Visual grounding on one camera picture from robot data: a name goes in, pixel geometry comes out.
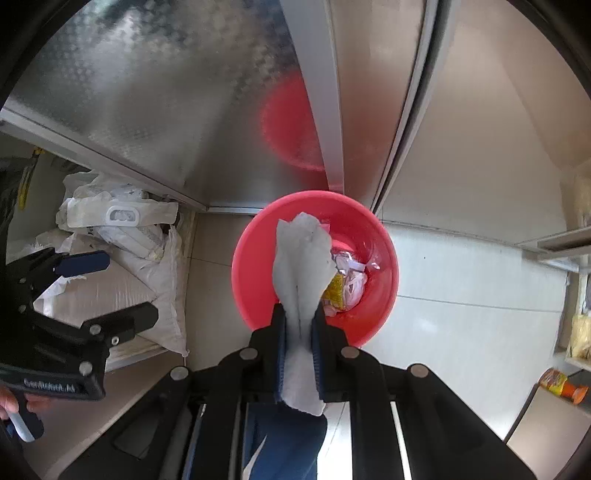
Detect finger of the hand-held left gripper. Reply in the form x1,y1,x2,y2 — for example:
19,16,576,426
7,247,112,301
32,302,159,352

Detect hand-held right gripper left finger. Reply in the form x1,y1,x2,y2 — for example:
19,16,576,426
60,302,287,480

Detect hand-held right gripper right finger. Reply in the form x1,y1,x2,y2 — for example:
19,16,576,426
311,302,541,480

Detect white paper towel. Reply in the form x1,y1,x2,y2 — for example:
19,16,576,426
271,212,335,416

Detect red plastic basin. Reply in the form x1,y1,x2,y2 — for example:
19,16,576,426
231,190,400,349

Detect person's left hand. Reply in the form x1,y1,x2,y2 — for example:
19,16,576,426
0,385,52,421

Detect white woven sack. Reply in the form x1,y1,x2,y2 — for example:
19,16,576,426
34,226,190,356

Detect yellow seasoning packet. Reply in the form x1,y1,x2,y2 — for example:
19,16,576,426
322,272,346,315

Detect person's blue trousers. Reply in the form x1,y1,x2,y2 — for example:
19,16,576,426
242,401,328,480

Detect crumpled plastic wrapper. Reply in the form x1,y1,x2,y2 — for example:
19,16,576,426
330,247,382,278

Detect embossed metal cabinet door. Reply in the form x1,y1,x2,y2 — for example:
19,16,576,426
0,0,345,214

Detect orange snack packet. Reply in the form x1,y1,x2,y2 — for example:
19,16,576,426
538,368,589,406

